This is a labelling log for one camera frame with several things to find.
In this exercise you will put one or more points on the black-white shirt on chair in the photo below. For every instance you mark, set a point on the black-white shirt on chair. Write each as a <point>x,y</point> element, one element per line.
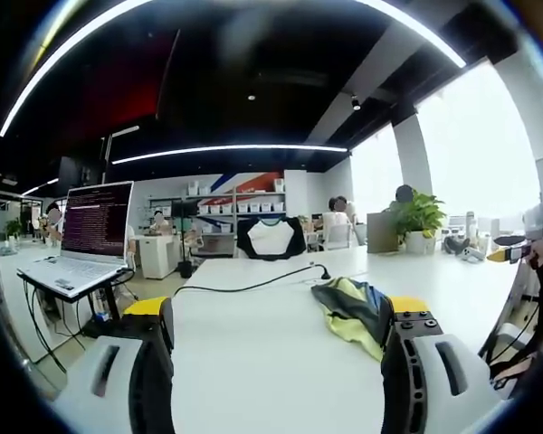
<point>271,239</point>

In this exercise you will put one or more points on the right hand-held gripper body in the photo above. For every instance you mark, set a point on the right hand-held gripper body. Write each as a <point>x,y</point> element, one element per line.
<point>535,223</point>

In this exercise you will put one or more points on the shelf with white bins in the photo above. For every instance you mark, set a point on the shelf with white bins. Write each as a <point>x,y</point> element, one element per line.
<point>235,205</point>

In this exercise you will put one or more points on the white mesh office chair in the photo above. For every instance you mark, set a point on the white mesh office chair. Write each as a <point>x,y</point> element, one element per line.
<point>338,236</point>

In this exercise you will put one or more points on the long curved ceiling light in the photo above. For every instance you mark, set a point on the long curved ceiling light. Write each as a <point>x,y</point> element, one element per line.
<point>95,50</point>

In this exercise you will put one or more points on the white bottle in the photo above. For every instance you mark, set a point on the white bottle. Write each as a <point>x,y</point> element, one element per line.
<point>470,222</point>

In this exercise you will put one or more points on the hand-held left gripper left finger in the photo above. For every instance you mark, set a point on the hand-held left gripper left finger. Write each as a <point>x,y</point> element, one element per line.
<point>117,384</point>

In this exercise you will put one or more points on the black hanging monitor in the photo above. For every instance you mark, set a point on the black hanging monitor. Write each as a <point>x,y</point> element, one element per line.
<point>79,171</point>

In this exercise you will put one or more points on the straight ceiling light strip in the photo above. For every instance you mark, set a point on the straight ceiling light strip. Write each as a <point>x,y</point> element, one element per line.
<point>231,150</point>

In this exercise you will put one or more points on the person's right hand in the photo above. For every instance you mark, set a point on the person's right hand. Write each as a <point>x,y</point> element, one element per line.
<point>540,255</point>

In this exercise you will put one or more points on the brown cardboard box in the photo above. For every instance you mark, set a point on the brown cardboard box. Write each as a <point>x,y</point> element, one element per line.
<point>382,233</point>

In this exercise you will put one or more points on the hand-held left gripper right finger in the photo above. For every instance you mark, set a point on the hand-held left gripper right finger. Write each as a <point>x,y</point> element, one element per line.
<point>434,384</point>

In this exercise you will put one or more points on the white laptop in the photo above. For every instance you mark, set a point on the white laptop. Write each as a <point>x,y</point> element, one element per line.
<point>95,226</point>

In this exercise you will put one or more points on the yellow green blue garment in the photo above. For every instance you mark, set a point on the yellow green blue garment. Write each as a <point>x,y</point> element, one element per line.
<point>350,307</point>

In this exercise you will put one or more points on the white game controller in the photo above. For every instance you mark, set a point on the white game controller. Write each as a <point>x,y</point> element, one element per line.
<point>471,255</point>

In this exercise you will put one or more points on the white cabinet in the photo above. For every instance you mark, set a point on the white cabinet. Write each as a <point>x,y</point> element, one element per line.
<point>158,255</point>

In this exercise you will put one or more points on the black ceiling spotlight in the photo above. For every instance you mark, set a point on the black ceiling spotlight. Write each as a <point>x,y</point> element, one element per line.
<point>355,104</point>

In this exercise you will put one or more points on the black laptop stand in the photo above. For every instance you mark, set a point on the black laptop stand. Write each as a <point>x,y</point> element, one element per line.
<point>111,298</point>

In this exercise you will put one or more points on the green potted plant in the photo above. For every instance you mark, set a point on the green potted plant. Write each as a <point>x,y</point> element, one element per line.
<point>418,217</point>

